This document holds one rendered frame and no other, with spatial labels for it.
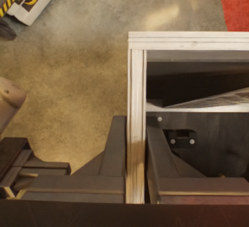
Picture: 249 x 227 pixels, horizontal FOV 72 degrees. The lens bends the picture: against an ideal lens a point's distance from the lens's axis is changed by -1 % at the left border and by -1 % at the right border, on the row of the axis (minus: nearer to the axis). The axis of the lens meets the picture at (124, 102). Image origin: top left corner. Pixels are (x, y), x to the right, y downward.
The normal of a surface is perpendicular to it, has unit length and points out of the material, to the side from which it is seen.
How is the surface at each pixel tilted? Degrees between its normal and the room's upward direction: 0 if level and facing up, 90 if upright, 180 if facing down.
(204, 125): 0
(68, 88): 0
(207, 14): 0
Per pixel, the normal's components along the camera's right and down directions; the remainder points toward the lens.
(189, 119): -0.03, 0.11
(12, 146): -0.01, -0.85
